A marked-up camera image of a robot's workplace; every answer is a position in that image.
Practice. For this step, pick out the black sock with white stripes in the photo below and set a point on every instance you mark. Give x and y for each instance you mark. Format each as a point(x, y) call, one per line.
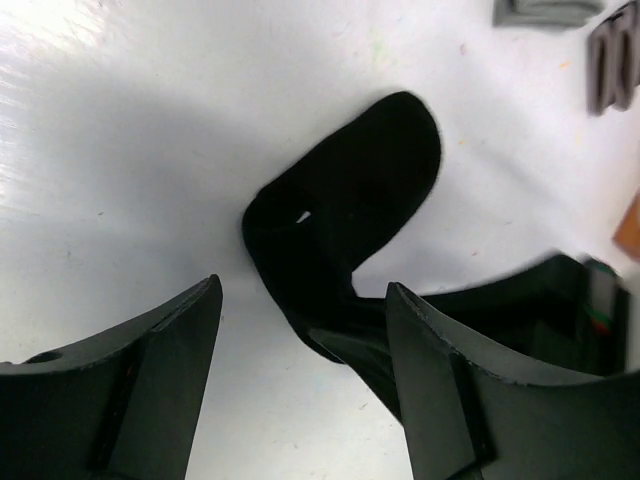
point(310, 228)

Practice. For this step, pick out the grey sock with black stripes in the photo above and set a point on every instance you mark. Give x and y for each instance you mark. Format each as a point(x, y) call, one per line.
point(563, 14)

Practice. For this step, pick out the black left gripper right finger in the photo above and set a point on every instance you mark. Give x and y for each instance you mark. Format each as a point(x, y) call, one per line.
point(473, 408)

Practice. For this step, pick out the orange wooden compartment tray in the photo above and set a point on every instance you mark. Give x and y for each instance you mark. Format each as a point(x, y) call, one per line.
point(627, 235)

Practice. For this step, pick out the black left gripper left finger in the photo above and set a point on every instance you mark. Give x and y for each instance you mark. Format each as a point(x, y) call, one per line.
point(121, 404)

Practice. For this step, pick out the brown sock with pink stripes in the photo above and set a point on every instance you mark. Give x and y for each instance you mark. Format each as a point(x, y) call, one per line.
point(612, 73)

